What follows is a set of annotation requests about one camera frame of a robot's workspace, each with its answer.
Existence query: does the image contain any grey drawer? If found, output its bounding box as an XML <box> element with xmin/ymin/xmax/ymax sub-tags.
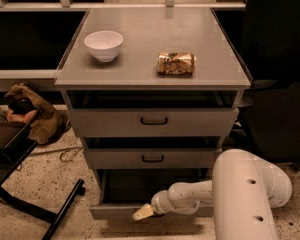
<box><xmin>90</xmin><ymin>168</ymin><xmax>209</xmax><ymax>220</ymax></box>
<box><xmin>84</xmin><ymin>148</ymin><xmax>221</xmax><ymax>169</ymax></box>
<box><xmin>69</xmin><ymin>108</ymin><xmax>238</xmax><ymax>137</ymax></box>

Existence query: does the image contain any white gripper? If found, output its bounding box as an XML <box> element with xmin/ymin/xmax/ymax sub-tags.
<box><xmin>132</xmin><ymin>190</ymin><xmax>173</xmax><ymax>221</ymax></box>

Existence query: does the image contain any grey side desk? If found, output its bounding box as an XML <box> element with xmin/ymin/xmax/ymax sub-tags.
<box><xmin>0</xmin><ymin>7</ymin><xmax>87</xmax><ymax>91</ymax></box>

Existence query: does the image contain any grey middle drawer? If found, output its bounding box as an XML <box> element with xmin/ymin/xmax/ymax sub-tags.
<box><xmin>84</xmin><ymin>148</ymin><xmax>221</xmax><ymax>169</ymax></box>

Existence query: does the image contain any grey top drawer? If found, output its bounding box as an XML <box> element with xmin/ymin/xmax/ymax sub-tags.
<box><xmin>69</xmin><ymin>108</ymin><xmax>238</xmax><ymax>137</ymax></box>

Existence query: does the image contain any grey drawer cabinet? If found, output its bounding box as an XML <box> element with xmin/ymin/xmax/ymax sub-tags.
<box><xmin>54</xmin><ymin>7</ymin><xmax>252</xmax><ymax>185</ymax></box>

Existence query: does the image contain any grey bottom drawer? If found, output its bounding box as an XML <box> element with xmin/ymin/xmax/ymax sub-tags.
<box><xmin>90</xmin><ymin>168</ymin><xmax>209</xmax><ymax>220</ymax></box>

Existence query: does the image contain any white ceramic bowl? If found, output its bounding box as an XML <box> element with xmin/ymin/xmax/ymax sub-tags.
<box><xmin>84</xmin><ymin>31</ymin><xmax>123</xmax><ymax>62</ymax></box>

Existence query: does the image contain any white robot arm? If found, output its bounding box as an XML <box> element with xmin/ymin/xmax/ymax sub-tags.
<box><xmin>133</xmin><ymin>149</ymin><xmax>292</xmax><ymax>240</ymax></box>

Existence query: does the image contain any metal hook on floor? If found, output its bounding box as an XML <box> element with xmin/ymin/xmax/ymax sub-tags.
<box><xmin>59</xmin><ymin>148</ymin><xmax>81</xmax><ymax>163</ymax></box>

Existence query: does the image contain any black table stand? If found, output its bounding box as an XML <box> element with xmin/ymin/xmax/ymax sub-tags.
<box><xmin>0</xmin><ymin>123</ymin><xmax>85</xmax><ymax>240</ymax></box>

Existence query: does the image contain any black office chair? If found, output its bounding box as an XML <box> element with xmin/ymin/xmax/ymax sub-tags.
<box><xmin>220</xmin><ymin>0</ymin><xmax>300</xmax><ymax>171</ymax></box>

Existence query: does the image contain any crushed golden can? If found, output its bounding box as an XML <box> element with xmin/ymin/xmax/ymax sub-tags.
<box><xmin>157</xmin><ymin>52</ymin><xmax>196</xmax><ymax>75</ymax></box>

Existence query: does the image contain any brown crumpled cloth bag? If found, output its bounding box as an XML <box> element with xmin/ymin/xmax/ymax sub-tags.
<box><xmin>5</xmin><ymin>83</ymin><xmax>66</xmax><ymax>145</ymax></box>

